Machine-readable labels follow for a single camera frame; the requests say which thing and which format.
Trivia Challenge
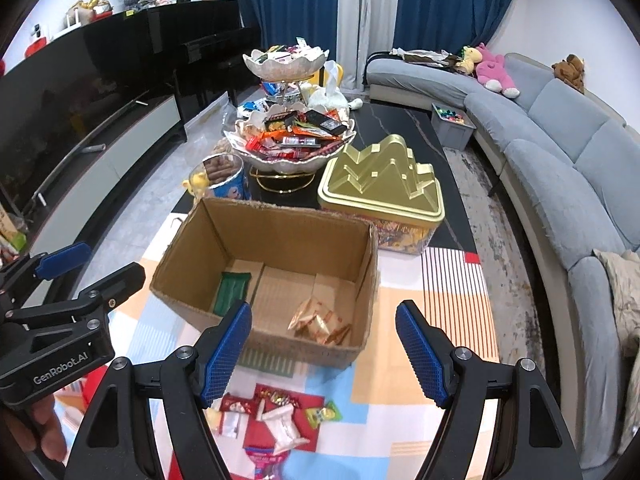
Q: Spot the white sheer curtain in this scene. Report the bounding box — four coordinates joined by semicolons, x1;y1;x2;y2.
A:
337;0;408;93

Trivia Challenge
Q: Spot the pink snack packet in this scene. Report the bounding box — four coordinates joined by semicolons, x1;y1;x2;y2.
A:
244;447;292;480

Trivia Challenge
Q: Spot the small yellow toy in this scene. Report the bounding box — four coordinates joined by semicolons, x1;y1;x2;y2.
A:
182;170;208;202

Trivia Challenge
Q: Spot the red snack packet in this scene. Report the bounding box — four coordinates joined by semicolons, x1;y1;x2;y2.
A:
221;394;257;415

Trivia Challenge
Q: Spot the colourful play mat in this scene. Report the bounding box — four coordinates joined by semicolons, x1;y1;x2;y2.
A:
55;215;501;480

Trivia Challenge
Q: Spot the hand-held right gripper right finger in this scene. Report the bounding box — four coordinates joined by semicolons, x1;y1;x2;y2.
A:
395;300;583;480

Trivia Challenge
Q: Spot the gold mountain-shaped tin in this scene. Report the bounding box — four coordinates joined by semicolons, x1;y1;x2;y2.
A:
317;134;446;253

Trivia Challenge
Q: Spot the light green snack packet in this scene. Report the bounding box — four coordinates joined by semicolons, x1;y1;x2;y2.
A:
306;401;342;429

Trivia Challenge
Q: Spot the blue cookie tub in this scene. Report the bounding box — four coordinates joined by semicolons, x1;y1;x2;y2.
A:
202;152;251;202

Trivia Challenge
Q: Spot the grey television cabinet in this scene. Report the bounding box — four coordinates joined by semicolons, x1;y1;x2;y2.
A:
27;92;189;273

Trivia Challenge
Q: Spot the small white snack packet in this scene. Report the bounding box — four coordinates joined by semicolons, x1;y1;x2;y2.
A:
220;410;244;440

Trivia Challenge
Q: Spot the blue curtain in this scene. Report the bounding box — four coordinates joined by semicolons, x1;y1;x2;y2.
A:
222;0;346;63
392;0;526;56

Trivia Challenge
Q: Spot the beige cushion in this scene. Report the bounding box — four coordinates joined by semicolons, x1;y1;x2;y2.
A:
592;249;640;456

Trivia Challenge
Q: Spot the black curved television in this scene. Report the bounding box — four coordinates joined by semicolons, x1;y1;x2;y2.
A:
0;27;151;221

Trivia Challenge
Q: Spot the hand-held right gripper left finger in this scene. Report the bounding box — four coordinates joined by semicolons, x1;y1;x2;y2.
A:
62;300;253;480

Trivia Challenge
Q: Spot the person's left hand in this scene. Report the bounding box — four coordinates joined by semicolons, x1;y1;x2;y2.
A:
0;391;69;464

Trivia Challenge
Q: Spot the pink plush toy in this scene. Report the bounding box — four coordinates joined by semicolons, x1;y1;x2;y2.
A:
474;42;521;99

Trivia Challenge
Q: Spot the yellow plastic stool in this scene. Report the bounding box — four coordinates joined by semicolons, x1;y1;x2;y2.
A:
324;60;346;89

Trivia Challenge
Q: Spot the pile of assorted snacks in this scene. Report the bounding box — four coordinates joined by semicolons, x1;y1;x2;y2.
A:
240;109;351;161

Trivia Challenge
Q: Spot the white tiered bowl stand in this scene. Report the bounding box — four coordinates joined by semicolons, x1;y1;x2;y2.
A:
222;46;357;195

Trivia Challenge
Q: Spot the brown plush toy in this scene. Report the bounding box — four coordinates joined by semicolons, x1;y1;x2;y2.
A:
551;54;586;94

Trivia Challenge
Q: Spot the orange foil snack packet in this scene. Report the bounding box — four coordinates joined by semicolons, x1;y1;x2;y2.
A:
287;297;326;336
310;310;354;346

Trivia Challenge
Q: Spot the grey patterned rug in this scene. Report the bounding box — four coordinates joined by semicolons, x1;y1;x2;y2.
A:
440;147;547;378

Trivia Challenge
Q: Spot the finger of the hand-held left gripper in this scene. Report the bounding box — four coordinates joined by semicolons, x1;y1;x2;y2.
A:
2;262;147;333
0;242;92;311

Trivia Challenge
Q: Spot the grey sofa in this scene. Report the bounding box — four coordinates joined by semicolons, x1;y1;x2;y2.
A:
365;52;640;458

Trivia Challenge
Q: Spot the dark green snack packet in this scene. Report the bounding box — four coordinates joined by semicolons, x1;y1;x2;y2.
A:
215;271;251;317

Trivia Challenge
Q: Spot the brown cardboard box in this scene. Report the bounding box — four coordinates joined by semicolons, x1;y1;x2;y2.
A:
149;196;382;371

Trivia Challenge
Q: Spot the green and white box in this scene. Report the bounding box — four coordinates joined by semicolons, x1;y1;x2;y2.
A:
0;210;29;257

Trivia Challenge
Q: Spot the grey storage bin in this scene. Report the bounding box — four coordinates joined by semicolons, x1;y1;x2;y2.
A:
431;103;476;150

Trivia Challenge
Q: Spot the yellow plush toy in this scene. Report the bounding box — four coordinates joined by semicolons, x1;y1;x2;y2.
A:
452;46;483;75

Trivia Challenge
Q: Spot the white plastic bag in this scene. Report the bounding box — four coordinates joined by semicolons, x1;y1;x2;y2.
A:
303;84;362;112

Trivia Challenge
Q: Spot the large white snack packet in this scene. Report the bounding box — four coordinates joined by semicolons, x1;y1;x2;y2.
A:
256;401;311;453

